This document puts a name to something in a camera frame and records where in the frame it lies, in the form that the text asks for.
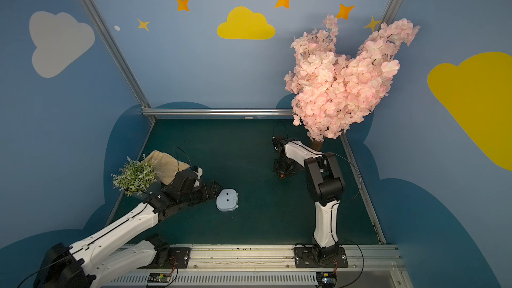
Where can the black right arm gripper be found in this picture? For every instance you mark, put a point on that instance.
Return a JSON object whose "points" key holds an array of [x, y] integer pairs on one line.
{"points": [[282, 166]]}

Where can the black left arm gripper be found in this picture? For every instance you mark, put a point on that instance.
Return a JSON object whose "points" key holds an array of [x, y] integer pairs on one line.
{"points": [[206, 192]]}

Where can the white alarm device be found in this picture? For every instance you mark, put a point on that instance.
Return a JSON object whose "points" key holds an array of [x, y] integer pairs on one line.
{"points": [[227, 200]]}

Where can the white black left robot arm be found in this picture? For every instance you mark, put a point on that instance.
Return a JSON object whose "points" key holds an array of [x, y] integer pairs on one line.
{"points": [[95, 260]]}

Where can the rusty tree trunk pole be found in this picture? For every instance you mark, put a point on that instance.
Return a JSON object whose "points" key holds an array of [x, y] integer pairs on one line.
{"points": [[316, 145]]}

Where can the small green potted plant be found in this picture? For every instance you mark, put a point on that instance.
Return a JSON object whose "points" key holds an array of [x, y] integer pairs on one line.
{"points": [[138, 179]]}

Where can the pink blossom artificial tree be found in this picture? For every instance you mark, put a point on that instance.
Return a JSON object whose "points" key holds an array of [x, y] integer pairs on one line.
{"points": [[333, 91]]}

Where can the left controller board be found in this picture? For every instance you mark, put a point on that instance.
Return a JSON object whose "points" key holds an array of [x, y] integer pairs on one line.
{"points": [[158, 279]]}

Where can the controller board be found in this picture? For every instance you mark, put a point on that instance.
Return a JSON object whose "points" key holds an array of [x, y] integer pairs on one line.
{"points": [[158, 279], [325, 280]]}

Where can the right controller board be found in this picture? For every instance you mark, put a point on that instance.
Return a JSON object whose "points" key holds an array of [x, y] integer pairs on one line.
{"points": [[325, 280]]}

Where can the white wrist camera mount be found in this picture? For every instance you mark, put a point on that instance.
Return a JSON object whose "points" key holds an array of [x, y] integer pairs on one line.
{"points": [[198, 173]]}

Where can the aluminium back frame bar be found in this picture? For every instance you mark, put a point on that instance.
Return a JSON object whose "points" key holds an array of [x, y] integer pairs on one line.
{"points": [[211, 113]]}

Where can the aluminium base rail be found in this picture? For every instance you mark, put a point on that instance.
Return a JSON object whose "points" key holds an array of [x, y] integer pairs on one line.
{"points": [[274, 265]]}

